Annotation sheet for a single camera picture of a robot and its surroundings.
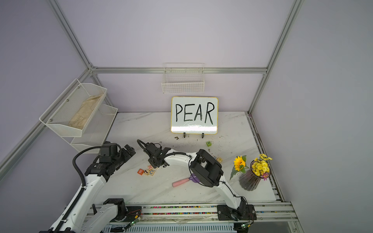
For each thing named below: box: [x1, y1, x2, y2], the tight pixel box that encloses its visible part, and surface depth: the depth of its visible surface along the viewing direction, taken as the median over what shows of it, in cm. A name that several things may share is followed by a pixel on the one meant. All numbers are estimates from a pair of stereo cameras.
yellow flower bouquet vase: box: [238, 153, 273, 192], surface depth 70 cm
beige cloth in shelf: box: [68, 93, 104, 131], surface depth 82 cm
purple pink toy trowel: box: [171, 173, 201, 188], surface depth 85 cm
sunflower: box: [229, 155, 250, 181], surface depth 68 cm
